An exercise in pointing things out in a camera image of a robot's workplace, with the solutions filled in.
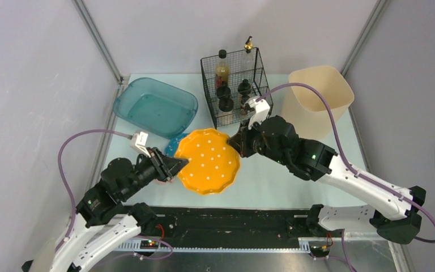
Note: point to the white powder dispenser bottle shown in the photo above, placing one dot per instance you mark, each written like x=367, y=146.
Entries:
x=244, y=88

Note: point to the brown sauce bottle black cap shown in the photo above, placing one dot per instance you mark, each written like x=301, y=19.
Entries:
x=222, y=69

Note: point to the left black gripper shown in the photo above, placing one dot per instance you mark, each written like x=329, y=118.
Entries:
x=160, y=164

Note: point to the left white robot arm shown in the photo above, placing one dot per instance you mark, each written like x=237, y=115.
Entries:
x=102, y=222

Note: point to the beige waste bin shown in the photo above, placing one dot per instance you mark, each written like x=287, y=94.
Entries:
x=305, y=110

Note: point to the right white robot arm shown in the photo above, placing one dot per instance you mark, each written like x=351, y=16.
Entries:
x=385, y=210

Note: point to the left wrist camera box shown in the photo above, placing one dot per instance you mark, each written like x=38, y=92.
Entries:
x=138, y=142

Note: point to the white-bead shaker jar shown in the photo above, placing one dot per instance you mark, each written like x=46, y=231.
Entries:
x=225, y=108
x=223, y=91

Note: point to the black wire rack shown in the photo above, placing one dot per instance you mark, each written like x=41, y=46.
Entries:
x=258, y=81

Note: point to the left aluminium frame post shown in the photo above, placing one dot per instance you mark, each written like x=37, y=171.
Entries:
x=93, y=30

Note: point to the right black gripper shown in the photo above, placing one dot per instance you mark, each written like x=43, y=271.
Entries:
x=247, y=141

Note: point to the yellow polka dot plate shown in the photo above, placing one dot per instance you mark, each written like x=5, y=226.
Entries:
x=212, y=165

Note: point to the gold spout glass bottle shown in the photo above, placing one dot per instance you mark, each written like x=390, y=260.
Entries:
x=247, y=62

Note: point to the aluminium frame post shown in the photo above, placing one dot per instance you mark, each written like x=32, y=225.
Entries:
x=93, y=30
x=370, y=24

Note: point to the pink white mug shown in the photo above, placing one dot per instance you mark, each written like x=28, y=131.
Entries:
x=163, y=182

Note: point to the right aluminium frame post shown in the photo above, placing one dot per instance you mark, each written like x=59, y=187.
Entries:
x=370, y=24

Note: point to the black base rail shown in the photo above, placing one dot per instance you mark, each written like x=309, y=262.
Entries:
x=213, y=228

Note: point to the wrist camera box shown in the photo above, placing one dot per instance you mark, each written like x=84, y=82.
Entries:
x=261, y=110
x=138, y=142

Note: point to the small spice jar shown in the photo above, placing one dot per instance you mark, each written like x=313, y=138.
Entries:
x=243, y=108

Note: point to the teal plastic tub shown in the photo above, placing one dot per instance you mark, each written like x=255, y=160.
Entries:
x=157, y=107

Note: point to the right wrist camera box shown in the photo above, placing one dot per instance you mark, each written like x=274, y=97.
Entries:
x=261, y=110

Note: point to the blue polka dot plate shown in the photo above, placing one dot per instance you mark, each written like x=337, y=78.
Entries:
x=172, y=146

